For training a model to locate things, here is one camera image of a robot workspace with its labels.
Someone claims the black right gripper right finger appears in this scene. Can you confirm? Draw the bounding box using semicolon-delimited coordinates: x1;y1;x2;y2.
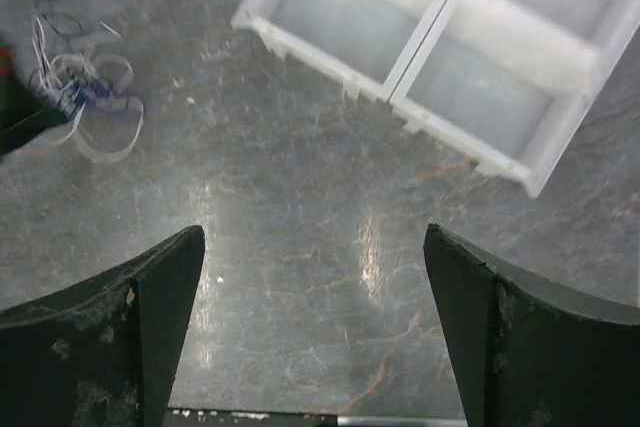
424;224;639;426

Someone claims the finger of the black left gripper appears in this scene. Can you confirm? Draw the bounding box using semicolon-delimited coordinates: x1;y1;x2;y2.
0;36;69;161

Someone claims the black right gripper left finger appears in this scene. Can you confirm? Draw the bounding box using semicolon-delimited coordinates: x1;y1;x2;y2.
1;225;205;426

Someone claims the blue thin cable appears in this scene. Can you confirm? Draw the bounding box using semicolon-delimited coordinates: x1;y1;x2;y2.
28;69;144;118

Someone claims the white thin cable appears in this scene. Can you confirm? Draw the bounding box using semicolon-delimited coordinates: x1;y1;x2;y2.
29;14;146;165

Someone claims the black thin cable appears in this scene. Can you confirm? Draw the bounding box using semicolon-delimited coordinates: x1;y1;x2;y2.
22;0;86;38

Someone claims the white plastic compartment tray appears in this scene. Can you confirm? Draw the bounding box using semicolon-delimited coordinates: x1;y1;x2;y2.
232;0;639;197

